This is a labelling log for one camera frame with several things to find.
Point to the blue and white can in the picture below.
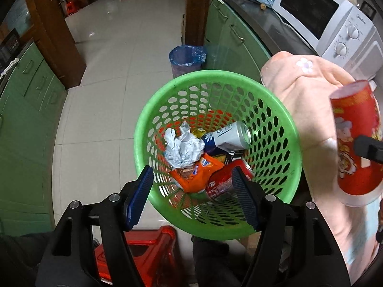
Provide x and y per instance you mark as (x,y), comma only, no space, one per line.
(227,137)

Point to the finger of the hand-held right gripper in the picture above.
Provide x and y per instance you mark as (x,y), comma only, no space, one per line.
(369,150)

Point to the red cola can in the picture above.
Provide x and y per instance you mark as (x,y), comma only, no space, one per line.
(221,182)

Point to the white microwave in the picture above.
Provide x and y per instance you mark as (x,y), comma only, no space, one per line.
(308,9)

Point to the small red stool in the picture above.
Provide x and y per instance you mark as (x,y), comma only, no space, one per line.
(71,7)

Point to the red cup with clear lid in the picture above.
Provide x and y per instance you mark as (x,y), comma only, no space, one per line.
(353,119)

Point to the red plastic stool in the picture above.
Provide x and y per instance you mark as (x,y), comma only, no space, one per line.
(140,248)

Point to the green plastic basket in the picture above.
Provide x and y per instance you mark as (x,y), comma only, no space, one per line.
(269,143)

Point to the black built-in appliance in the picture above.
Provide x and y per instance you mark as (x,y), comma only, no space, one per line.
(9,46)

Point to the green cabinet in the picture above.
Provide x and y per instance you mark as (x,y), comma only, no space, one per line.
(27,125)
(233,44)

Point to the black wall socket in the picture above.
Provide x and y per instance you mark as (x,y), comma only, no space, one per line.
(368,9)

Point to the person's dark pants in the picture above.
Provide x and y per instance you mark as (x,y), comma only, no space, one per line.
(221,260)

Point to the blue trash bin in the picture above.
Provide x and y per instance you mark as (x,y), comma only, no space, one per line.
(185,65)

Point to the orange snack packet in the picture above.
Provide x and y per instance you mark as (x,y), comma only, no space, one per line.
(194,179)

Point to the white paper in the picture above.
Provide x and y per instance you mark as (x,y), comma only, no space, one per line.
(185,149)

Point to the pink blanket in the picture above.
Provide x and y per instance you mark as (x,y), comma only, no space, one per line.
(308,110)

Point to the black snack packet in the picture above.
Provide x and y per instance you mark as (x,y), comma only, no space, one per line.
(230,156)

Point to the yellow snack wrapper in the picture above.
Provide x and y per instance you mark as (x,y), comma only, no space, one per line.
(199,132)

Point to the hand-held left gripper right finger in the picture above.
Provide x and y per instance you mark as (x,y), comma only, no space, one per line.
(244,198)

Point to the white hanging towel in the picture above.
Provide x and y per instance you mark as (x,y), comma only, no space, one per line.
(9,67)

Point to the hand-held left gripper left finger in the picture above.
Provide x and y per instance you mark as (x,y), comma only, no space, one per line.
(139,197)

